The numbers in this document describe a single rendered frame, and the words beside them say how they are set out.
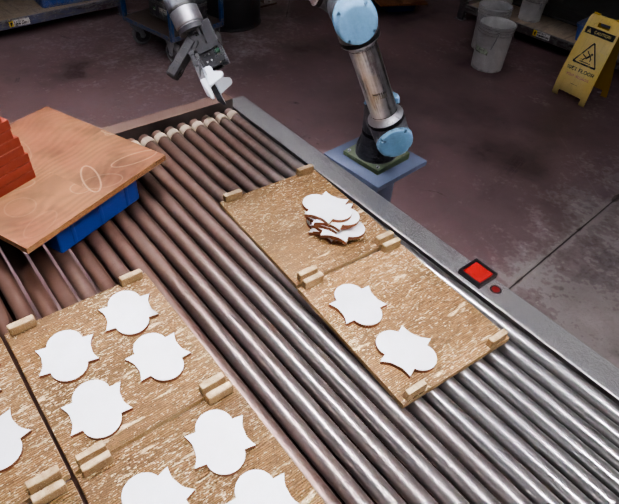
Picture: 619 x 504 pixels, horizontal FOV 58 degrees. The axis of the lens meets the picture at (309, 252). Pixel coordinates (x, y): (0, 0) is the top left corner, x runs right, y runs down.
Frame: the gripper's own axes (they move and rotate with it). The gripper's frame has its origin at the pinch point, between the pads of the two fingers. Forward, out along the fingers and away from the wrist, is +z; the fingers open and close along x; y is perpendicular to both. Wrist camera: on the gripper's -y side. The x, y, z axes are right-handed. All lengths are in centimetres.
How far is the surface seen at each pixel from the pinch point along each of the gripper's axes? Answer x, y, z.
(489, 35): 328, 176, -12
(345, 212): 8.1, 19.0, 40.2
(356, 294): -10, 13, 59
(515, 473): -43, 30, 98
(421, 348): -23, 23, 74
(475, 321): -13, 38, 76
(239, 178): 33.1, -8.4, 18.6
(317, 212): 7.1, 11.9, 37.0
